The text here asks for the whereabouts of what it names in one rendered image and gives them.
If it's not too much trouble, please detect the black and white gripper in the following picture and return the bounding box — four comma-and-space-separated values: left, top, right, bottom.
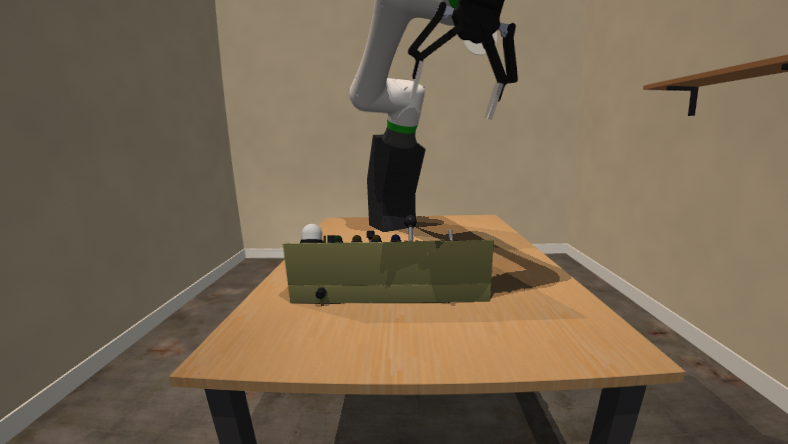
408, 0, 518, 120

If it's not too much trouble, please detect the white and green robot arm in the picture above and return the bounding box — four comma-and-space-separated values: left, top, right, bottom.
349, 0, 458, 149

